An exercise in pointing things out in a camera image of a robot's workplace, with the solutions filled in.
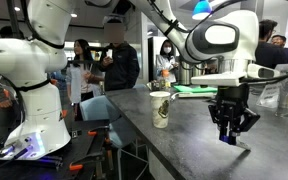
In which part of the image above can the green capped clear plastic bottle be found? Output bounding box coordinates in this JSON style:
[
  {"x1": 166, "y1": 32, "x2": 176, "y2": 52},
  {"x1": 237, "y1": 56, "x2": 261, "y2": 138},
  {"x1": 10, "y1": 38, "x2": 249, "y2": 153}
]
[{"x1": 275, "y1": 68, "x2": 288, "y2": 118}]

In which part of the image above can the long haired woman with phone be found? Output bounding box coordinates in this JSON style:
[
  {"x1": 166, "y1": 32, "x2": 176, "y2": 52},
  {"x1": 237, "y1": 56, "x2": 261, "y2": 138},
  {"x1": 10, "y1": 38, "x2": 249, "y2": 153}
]
[{"x1": 65, "y1": 38, "x2": 104, "y2": 105}]

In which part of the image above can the white paper stack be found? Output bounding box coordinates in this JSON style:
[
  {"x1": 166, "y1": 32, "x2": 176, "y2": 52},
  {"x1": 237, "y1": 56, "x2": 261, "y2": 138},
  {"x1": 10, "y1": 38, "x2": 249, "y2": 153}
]
[{"x1": 177, "y1": 91, "x2": 217, "y2": 100}]

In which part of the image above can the printed paper coffee cup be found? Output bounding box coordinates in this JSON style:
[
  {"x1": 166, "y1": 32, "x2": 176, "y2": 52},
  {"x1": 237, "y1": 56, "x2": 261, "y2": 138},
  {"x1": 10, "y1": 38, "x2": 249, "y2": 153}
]
[{"x1": 149, "y1": 91, "x2": 172, "y2": 130}]

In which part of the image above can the black perforated robot table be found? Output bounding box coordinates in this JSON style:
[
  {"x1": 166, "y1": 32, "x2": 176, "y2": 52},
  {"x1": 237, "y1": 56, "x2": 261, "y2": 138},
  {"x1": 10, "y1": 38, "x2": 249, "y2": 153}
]
[{"x1": 0, "y1": 119, "x2": 111, "y2": 180}]

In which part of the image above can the clear plastic sign holder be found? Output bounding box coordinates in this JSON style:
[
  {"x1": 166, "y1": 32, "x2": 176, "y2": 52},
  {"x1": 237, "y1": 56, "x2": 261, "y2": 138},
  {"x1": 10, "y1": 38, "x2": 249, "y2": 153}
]
[{"x1": 256, "y1": 63, "x2": 288, "y2": 109}]

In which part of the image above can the orange capped bottle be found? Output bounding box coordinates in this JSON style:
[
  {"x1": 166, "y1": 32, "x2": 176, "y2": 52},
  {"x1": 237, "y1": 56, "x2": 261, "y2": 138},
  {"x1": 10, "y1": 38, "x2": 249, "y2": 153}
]
[{"x1": 158, "y1": 69, "x2": 172, "y2": 92}]

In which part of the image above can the man in black shirt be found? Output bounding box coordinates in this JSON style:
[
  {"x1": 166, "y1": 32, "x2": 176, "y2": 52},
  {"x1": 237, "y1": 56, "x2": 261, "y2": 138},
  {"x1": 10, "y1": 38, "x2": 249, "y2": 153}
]
[{"x1": 254, "y1": 19, "x2": 288, "y2": 70}]

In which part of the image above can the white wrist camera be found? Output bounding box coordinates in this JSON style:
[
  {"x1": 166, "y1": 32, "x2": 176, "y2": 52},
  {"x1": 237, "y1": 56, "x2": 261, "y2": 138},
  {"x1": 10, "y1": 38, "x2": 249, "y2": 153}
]
[{"x1": 246, "y1": 63, "x2": 282, "y2": 80}]

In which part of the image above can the man with glasses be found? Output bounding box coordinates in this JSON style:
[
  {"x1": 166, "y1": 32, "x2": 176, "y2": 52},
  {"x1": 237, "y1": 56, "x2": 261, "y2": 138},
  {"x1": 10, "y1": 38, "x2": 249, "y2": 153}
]
[{"x1": 271, "y1": 34, "x2": 288, "y2": 64}]

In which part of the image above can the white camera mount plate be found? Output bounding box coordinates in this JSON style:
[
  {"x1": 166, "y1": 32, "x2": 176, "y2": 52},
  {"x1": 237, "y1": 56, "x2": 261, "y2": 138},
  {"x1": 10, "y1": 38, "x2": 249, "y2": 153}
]
[{"x1": 190, "y1": 71, "x2": 249, "y2": 88}]

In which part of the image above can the person in black hoodie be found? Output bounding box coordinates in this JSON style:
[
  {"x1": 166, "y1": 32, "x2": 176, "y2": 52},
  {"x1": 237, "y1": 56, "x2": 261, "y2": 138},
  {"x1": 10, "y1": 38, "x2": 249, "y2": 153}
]
[{"x1": 98, "y1": 20, "x2": 141, "y2": 92}]

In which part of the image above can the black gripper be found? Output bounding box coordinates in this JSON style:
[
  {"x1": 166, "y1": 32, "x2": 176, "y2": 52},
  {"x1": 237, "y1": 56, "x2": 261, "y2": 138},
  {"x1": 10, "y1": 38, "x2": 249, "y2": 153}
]
[{"x1": 207, "y1": 84, "x2": 261, "y2": 146}]

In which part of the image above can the blue pendant lamp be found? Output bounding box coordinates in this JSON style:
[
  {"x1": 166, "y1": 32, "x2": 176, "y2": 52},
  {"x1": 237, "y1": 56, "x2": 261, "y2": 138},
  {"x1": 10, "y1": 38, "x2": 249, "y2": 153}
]
[{"x1": 192, "y1": 0, "x2": 214, "y2": 21}]

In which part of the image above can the green folder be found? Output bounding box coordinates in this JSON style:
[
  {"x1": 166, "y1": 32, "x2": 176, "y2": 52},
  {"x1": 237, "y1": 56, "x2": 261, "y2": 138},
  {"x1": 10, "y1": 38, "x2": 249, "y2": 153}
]
[{"x1": 173, "y1": 84, "x2": 219, "y2": 94}]

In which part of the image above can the masked woman in white coat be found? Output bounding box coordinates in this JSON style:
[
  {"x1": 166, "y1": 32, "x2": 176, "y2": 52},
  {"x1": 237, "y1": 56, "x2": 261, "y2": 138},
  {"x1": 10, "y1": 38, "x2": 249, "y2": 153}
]
[{"x1": 155, "y1": 39, "x2": 179, "y2": 84}]

